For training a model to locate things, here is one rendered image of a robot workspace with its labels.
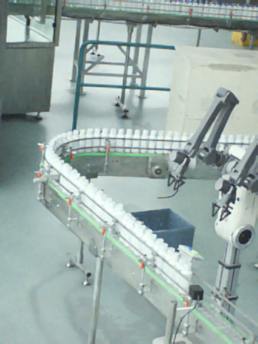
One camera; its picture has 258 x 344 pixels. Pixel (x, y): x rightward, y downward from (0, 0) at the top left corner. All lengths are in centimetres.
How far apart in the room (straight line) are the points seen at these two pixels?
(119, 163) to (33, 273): 108
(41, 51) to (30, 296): 422
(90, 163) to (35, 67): 381
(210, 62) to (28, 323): 373
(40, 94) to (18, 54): 54
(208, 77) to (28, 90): 225
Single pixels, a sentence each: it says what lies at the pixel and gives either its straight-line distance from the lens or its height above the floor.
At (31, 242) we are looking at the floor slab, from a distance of 775.
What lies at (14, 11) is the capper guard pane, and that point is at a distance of 1032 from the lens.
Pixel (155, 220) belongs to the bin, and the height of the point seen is 87.
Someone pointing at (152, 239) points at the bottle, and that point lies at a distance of 519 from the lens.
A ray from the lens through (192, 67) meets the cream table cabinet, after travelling 927.
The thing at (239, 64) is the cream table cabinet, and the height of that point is 117.
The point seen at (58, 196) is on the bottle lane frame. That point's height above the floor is 97.
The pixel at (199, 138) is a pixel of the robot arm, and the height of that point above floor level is 158.
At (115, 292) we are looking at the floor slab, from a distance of 708.
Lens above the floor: 325
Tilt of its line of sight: 20 degrees down
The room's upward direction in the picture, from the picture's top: 7 degrees clockwise
